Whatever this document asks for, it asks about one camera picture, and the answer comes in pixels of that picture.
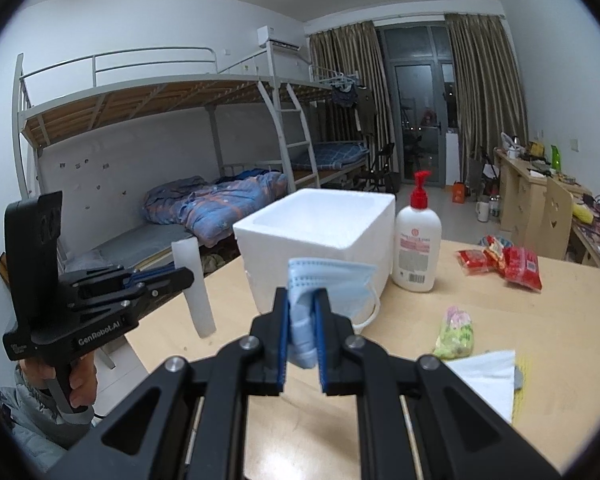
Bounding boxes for brown curtain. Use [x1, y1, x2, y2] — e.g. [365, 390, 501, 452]
[307, 21, 396, 193]
[445, 12, 528, 187]

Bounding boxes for glass balcony door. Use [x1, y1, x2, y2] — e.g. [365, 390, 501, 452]
[377, 24, 456, 187]

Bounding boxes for blue face mask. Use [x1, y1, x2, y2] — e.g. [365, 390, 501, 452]
[286, 257, 382, 370]

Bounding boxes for orange snack packet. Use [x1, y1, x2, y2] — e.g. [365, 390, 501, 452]
[482, 235, 516, 267]

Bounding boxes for person's left hand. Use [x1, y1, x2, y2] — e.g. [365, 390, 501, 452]
[20, 354, 99, 409]

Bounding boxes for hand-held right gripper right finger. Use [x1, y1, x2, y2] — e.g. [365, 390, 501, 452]
[316, 289, 561, 480]

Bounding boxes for blue patterned quilt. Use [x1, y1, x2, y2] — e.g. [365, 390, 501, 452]
[142, 170, 288, 248]

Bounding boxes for light wooden desk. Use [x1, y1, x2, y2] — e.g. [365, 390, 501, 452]
[494, 147, 597, 241]

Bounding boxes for blue checkered bedding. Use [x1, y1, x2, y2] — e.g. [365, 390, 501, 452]
[291, 141, 369, 172]

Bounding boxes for black folding chair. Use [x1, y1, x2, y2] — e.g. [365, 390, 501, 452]
[364, 142, 397, 194]

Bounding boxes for white air conditioner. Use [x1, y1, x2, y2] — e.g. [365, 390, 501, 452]
[256, 25, 302, 52]

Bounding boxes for white cabinet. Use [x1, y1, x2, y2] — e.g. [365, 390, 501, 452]
[444, 130, 461, 186]

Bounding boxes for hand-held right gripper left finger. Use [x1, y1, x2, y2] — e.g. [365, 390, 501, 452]
[47, 287, 287, 480]

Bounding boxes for wooden desk with patterned mat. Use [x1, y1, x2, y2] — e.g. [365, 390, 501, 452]
[571, 199, 600, 307]

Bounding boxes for white metal bunk bed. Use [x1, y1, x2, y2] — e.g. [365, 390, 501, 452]
[12, 47, 321, 281]
[267, 40, 378, 192]

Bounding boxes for hanging dark clothes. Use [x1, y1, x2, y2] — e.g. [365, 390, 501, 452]
[329, 79, 362, 109]

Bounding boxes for person's left forearm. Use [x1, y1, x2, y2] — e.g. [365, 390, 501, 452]
[0, 365, 97, 476]

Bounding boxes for large red snack packet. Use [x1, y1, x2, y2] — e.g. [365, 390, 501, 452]
[502, 246, 543, 291]

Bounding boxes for white lotion pump bottle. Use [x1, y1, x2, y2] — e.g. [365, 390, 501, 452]
[391, 170, 442, 293]

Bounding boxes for white paper tissue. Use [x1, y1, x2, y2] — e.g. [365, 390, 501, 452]
[442, 350, 518, 423]

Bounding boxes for grey mattress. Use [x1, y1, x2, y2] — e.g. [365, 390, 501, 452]
[62, 222, 197, 281]

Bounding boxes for white foam box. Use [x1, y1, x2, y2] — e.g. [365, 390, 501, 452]
[232, 188, 397, 332]

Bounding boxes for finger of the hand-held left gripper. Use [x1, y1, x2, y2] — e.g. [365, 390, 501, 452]
[67, 268, 196, 321]
[60, 265, 181, 287]

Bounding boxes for green snack packet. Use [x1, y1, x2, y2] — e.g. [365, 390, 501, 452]
[432, 306, 475, 361]

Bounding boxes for wooden chair with cutouts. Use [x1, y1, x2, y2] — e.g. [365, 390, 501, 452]
[510, 177, 576, 262]

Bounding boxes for white kettle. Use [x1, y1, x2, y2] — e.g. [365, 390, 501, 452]
[500, 132, 524, 159]

